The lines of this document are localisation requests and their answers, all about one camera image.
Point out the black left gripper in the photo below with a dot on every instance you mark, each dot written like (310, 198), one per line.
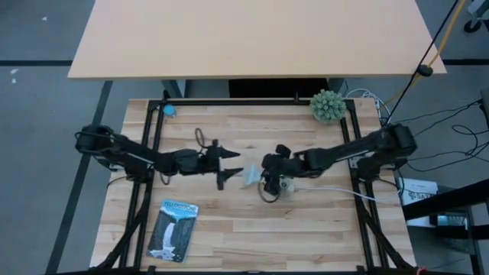
(212, 162)

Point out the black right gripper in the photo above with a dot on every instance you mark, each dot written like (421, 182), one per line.
(288, 166)

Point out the white reflector lightbulb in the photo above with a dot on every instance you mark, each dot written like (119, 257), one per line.
(252, 175)

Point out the round brass lamp socket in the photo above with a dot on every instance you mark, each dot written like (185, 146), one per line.
(287, 186)

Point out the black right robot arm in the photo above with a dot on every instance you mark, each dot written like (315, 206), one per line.
(363, 147)

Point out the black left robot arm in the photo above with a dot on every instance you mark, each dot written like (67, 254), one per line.
(133, 153)

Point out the small blue cap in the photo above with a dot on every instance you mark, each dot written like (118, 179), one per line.
(169, 110)

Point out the black desk panel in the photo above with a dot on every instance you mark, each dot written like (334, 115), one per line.
(279, 88)

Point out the Yellowstone waterfall book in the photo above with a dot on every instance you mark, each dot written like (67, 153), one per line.
(172, 231)

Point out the green artificial plant ball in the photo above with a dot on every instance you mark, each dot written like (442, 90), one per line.
(328, 106)

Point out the beige desk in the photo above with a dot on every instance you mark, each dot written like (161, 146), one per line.
(252, 38)

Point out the white cardboard box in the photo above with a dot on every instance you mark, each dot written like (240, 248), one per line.
(418, 191)

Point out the black metal stand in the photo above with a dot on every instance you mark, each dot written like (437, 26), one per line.
(439, 200)

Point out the grey metal box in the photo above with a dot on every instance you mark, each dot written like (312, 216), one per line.
(452, 221)

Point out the chair caster wheel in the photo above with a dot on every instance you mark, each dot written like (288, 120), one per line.
(473, 24)

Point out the black aluminium table frame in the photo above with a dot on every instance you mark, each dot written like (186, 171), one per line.
(248, 102)

